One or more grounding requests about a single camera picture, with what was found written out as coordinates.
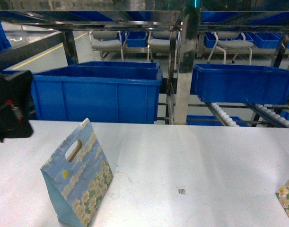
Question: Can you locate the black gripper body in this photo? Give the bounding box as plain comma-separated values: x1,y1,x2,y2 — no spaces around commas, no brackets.
0,70,33,142

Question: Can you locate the flower gift bag light blue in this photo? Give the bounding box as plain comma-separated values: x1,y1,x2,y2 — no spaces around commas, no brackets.
41,119,114,227

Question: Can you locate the big blue crate by table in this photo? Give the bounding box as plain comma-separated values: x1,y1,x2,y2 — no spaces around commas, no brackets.
31,61,163,124

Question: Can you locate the grey chair left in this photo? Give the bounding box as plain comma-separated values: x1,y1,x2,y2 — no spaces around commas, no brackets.
88,30,124,61

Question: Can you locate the grey chair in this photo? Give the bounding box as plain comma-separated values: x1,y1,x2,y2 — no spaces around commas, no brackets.
88,30,124,61
207,32,254,65

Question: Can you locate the small qr code sticker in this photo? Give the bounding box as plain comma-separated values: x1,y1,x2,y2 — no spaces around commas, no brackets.
177,186,187,195

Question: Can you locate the blue crate on right rollers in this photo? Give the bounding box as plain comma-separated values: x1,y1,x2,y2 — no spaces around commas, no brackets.
190,64,289,105

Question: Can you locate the grey chair right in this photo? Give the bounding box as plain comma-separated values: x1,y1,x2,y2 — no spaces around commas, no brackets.
207,32,254,65

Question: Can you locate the steel rack upright post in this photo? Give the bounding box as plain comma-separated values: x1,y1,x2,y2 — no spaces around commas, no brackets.
174,0,201,125

